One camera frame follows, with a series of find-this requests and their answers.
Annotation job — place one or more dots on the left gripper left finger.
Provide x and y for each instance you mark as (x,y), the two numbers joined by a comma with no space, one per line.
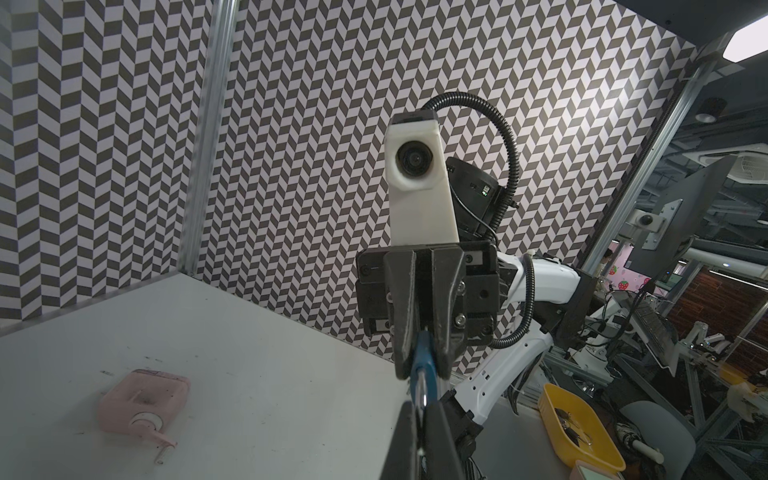
(402,459)

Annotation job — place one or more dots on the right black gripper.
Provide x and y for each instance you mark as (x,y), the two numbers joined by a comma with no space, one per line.
(451,291)

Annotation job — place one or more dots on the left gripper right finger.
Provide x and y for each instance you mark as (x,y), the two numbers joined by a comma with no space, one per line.
(440,456)

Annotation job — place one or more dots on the blue padlock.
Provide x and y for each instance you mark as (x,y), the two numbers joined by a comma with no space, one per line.
(423,378)

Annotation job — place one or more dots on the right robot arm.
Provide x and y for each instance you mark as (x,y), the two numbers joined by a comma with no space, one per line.
(480,202)

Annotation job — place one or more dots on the yellow plastic tray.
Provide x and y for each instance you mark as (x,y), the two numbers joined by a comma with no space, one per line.
(575,431)

